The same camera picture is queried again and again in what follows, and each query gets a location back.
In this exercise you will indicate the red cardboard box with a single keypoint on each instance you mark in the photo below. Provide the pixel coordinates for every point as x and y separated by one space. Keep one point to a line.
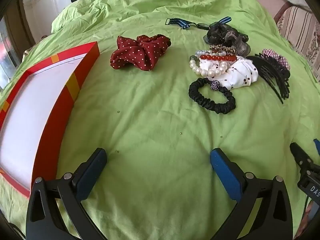
30 110

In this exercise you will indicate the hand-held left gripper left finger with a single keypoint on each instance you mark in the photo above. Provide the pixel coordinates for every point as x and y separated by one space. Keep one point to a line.
91 172

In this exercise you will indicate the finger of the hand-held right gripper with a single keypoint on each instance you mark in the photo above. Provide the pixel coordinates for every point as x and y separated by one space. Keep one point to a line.
317 146
300 155

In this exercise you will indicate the dark sheer hair bow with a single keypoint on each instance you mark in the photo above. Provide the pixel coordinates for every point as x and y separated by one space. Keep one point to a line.
225 36

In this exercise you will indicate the red polka dot scrunchie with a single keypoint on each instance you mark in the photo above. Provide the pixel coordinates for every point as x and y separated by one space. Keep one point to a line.
140 52

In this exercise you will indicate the black scrunchie with bead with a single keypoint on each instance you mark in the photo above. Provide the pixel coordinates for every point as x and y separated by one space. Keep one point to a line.
212 105

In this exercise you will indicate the black hair comb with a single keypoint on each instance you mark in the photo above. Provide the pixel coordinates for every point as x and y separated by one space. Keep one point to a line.
270 72

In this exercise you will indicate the green bed sheet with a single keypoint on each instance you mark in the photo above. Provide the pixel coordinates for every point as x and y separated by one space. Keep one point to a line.
150 130

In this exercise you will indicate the pink plaid scrunchie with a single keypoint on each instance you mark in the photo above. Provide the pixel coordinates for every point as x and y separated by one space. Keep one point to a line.
277 56

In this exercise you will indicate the striped floral sofa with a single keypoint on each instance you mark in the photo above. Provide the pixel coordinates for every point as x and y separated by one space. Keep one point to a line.
300 30

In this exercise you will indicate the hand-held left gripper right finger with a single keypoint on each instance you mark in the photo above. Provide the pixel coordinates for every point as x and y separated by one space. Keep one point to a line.
223 172

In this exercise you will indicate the white cherry print scrunchie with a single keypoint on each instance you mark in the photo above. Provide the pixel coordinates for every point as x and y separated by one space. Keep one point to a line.
240 75

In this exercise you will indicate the wooden furniture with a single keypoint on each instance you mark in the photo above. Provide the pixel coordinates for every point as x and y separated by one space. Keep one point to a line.
15 30

